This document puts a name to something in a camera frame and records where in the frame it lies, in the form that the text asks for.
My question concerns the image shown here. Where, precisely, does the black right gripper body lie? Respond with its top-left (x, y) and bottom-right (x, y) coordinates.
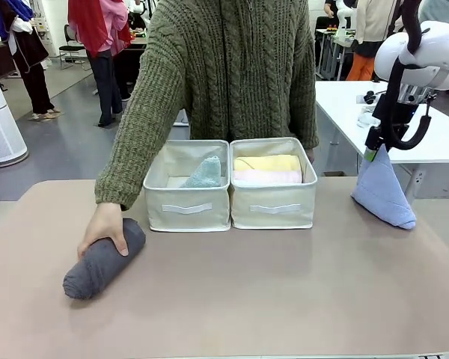
top-left (364, 93), bottom-right (421, 150)

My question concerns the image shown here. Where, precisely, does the lavender blue towel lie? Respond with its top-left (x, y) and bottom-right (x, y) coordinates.
top-left (350, 144), bottom-right (417, 230)

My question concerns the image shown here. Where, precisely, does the mint green towel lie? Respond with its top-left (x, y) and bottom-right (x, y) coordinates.
top-left (179, 156), bottom-right (222, 188)

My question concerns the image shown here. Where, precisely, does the dark gray towel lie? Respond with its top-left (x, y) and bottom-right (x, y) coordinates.
top-left (62, 218), bottom-right (147, 301)

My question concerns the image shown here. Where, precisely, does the person's right forearm green sleeve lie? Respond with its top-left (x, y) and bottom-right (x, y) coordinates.
top-left (94, 108), bottom-right (175, 212)

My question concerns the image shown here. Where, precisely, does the person's left forearm green sleeve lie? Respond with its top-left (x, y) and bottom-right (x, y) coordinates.
top-left (292, 82), bottom-right (320, 151)

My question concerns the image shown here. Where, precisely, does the person's right hand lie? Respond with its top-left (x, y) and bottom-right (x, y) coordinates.
top-left (76, 201), bottom-right (130, 260)

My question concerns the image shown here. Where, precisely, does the crumpled white cloth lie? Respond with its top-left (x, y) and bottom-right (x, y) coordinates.
top-left (356, 111), bottom-right (382, 129)

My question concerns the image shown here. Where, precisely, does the white background table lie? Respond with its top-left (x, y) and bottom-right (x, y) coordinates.
top-left (314, 80), bottom-right (449, 205)

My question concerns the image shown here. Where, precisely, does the bystander in orange trousers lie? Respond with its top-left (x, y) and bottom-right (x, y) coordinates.
top-left (345, 0), bottom-right (405, 82)

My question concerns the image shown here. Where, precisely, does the gray background desk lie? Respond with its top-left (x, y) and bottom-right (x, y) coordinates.
top-left (314, 26), bottom-right (357, 82)

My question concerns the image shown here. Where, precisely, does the yellow folded towel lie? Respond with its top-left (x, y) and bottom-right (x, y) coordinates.
top-left (232, 154), bottom-right (303, 174)

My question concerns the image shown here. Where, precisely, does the pink folded towel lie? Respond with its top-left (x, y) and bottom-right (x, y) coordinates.
top-left (232, 170), bottom-right (303, 185)

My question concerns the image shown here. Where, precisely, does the cream fabric storage box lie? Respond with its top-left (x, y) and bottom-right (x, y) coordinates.
top-left (228, 137), bottom-right (318, 230)
top-left (142, 139), bottom-right (232, 232)

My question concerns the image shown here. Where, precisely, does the person torso green knit sweater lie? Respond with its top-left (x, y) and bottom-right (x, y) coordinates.
top-left (134, 0), bottom-right (320, 150)

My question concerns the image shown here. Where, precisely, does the pinkish brown table mat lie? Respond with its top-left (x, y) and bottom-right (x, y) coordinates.
top-left (0, 177), bottom-right (449, 358)

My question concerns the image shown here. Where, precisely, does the bystander with red scarf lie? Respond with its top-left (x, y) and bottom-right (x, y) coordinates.
top-left (67, 0), bottom-right (135, 128)

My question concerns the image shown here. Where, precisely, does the black background chair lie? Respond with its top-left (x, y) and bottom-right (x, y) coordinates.
top-left (58, 23), bottom-right (94, 72)

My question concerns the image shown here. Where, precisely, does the bystander in black dress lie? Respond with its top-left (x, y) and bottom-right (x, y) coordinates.
top-left (0, 0), bottom-right (63, 121)

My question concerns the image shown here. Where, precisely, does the white air purifier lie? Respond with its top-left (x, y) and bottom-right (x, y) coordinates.
top-left (0, 62), bottom-right (28, 165)

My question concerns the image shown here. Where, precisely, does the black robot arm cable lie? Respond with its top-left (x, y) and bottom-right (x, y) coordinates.
top-left (380, 0), bottom-right (433, 151)

